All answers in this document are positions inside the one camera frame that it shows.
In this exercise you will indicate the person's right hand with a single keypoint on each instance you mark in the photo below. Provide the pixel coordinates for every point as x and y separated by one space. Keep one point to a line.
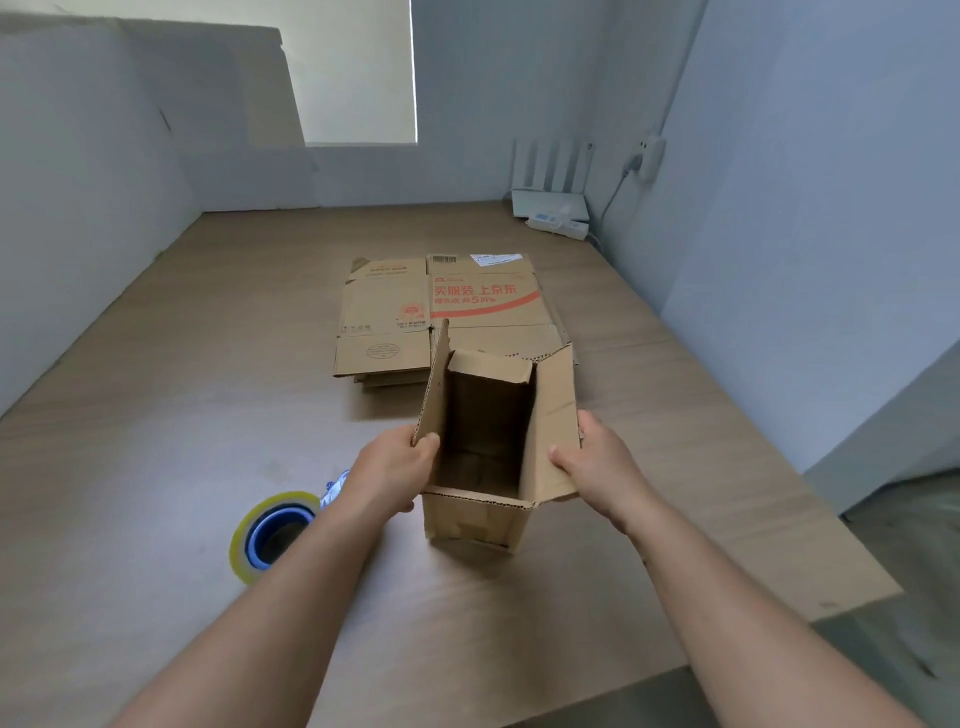
607 480

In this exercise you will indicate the person's left hand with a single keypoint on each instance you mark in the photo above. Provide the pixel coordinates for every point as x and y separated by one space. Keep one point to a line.
386 472

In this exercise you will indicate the stack of cardboard boxes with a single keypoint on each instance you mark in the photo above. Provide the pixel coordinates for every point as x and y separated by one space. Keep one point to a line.
390 381

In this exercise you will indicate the small brown cardboard box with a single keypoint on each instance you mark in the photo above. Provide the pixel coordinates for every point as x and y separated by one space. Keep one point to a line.
480 525

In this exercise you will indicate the blue tape dispenser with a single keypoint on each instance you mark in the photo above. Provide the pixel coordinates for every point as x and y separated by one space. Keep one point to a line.
255 547

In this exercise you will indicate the red-printed cardboard box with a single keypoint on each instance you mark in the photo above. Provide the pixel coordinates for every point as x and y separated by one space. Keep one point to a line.
375 315

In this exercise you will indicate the clear yellowish tape roll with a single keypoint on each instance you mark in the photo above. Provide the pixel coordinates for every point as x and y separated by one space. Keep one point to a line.
238 559

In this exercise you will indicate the person's left forearm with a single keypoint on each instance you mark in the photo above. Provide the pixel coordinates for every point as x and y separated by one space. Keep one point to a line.
255 637

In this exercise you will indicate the person's right forearm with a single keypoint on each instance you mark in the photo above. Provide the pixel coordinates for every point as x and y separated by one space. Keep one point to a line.
735 622

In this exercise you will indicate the white power strip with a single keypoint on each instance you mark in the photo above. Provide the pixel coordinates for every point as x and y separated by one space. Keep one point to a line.
574 229

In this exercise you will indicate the white router with antennas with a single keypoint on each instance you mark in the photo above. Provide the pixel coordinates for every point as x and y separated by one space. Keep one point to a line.
547 204

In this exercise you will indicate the bright window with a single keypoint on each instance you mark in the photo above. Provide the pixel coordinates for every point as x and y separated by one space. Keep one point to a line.
352 75

